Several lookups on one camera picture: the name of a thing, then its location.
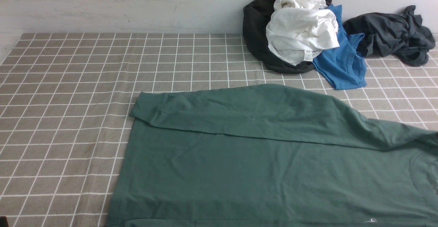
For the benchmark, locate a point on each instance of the green long-sleeve shirt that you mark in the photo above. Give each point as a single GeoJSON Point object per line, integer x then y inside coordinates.
{"type": "Point", "coordinates": [271, 156]}

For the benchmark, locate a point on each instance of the blue t-shirt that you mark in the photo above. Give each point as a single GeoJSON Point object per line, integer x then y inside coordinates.
{"type": "Point", "coordinates": [343, 67]}

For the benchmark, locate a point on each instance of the black garment in pile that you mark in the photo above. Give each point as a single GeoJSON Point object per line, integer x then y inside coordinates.
{"type": "Point", "coordinates": [257, 15]}

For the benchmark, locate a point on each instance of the white garment in pile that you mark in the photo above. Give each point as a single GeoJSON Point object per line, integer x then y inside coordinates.
{"type": "Point", "coordinates": [299, 30]}

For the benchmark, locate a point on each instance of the grey checked tablecloth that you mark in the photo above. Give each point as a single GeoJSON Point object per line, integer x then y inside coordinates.
{"type": "Point", "coordinates": [65, 100]}

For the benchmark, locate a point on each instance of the dark grey crumpled garment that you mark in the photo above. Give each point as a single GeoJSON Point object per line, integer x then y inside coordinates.
{"type": "Point", "coordinates": [401, 35]}

